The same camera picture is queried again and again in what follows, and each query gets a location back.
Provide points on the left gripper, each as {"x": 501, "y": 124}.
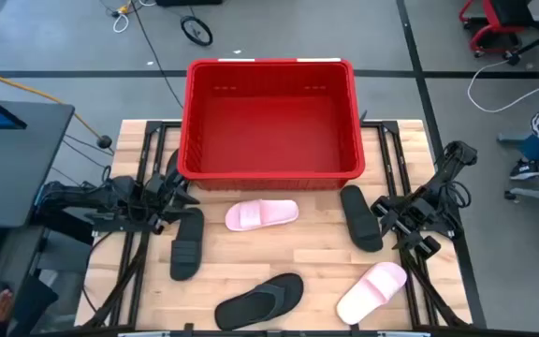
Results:
{"x": 159, "y": 196}

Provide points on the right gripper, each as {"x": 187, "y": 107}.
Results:
{"x": 414, "y": 213}

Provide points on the pink foam slide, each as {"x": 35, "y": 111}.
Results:
{"x": 358, "y": 304}
{"x": 274, "y": 213}

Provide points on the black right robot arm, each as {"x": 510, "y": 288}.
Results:
{"x": 438, "y": 180}

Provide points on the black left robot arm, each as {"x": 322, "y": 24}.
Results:
{"x": 77, "y": 199}

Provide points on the red plastic bin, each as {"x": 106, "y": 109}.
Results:
{"x": 269, "y": 136}

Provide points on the black round plug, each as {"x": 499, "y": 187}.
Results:
{"x": 105, "y": 141}

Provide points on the dark sneaker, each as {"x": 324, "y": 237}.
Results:
{"x": 524, "y": 169}

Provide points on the grey office chair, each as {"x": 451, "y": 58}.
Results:
{"x": 536, "y": 193}

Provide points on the person's leg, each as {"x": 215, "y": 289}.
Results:
{"x": 534, "y": 149}

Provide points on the black soft pad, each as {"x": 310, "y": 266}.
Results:
{"x": 35, "y": 299}

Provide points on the yellow connector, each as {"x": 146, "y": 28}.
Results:
{"x": 123, "y": 9}

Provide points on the black aluminium frame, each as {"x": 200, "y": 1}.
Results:
{"x": 389, "y": 125}
{"x": 153, "y": 124}

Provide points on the black frame beam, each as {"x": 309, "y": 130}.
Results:
{"x": 461, "y": 331}

